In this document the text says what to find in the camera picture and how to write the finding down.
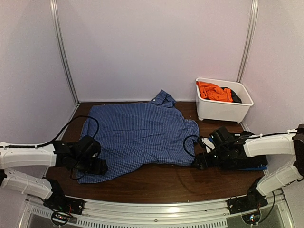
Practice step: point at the orange garment in bin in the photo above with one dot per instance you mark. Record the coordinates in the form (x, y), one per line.
(213, 92)

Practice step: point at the folded black garment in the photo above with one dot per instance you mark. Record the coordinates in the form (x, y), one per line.
(232, 144)

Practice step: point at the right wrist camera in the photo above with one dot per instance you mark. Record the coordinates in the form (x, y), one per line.
(206, 143)

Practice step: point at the folded blue garment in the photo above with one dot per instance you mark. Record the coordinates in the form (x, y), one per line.
(261, 168)

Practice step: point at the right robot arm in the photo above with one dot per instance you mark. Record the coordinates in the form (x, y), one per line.
(246, 151)

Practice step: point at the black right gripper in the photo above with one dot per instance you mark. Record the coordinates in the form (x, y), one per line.
(206, 162)

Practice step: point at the dark garment in bin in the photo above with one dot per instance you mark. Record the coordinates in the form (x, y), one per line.
(235, 98)

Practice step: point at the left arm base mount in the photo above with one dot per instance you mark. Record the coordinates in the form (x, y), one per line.
(63, 209)

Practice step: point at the right aluminium corner post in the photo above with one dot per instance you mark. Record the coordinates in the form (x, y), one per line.
(249, 39)

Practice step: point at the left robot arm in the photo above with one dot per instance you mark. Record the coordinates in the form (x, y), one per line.
(81, 156)

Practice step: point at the aluminium front rail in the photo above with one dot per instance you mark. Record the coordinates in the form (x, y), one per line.
(204, 214)

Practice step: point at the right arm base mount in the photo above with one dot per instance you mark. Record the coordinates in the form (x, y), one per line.
(248, 206)

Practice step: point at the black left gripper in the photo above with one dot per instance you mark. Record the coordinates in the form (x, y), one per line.
(99, 168)

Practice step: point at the left aluminium corner post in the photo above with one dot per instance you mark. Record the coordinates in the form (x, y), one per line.
(62, 51)

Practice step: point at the aluminium corner post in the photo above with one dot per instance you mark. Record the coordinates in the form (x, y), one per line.
(62, 51)
(249, 39)

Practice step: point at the white plastic laundry bin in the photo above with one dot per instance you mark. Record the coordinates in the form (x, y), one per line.
(223, 111)

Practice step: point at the blue checked button shirt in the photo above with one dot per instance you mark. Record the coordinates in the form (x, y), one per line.
(132, 135)

